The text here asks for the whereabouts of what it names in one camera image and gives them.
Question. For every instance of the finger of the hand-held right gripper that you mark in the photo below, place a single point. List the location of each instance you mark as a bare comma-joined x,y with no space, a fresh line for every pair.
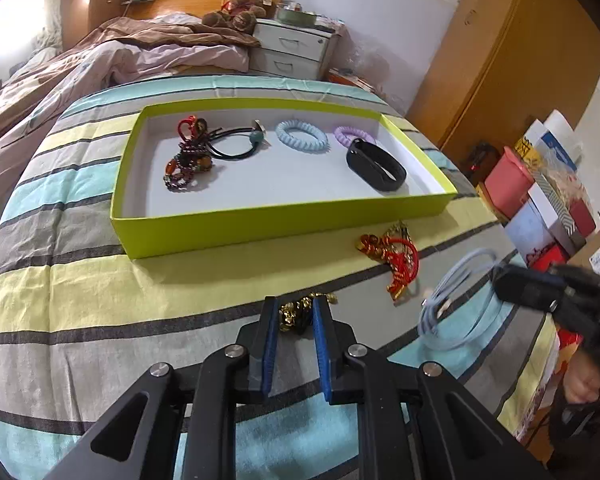
525,290
570,272

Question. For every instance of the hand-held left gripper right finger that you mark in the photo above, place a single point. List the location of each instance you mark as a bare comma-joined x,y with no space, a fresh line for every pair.
322,345

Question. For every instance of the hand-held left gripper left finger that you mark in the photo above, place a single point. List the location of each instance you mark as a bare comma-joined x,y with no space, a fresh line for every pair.
269,345

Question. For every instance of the lime green cardboard box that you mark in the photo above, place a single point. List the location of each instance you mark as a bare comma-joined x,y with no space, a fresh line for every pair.
290,180

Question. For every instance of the black fitness band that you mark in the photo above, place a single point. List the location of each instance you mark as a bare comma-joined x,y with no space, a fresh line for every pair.
360,160

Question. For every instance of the person's right hand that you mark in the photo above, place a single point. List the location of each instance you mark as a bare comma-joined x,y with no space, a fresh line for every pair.
582,380

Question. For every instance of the white blue paper bag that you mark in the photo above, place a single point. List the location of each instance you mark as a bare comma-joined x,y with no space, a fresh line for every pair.
530,230

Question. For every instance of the pink plastic bin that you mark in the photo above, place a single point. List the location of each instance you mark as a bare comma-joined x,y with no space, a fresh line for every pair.
510,180

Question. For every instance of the patterned paper bag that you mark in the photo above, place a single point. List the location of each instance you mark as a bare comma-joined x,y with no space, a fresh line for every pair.
550,145

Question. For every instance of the dark bag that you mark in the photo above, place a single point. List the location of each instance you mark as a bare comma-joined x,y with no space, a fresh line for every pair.
480,162

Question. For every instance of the wide wooden wardrobe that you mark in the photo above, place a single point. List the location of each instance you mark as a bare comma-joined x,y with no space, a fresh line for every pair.
505,50

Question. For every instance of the pile of books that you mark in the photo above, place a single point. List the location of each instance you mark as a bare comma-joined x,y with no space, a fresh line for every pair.
352,79

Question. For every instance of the white nightstand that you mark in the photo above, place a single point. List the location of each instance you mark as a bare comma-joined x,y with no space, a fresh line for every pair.
295,50

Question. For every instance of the bed with brown duvet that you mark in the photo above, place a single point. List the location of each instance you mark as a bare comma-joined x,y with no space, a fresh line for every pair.
10,160

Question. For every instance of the brown teddy bear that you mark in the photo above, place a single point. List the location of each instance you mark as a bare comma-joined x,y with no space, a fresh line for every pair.
240,15

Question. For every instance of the brown blanket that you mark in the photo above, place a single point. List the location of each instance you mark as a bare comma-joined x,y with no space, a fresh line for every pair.
130,35

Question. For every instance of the wooden bed headboard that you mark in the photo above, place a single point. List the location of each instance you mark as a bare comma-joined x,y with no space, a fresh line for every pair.
190,0

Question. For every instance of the floral curtain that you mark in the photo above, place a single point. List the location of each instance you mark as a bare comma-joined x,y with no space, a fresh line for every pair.
50,20

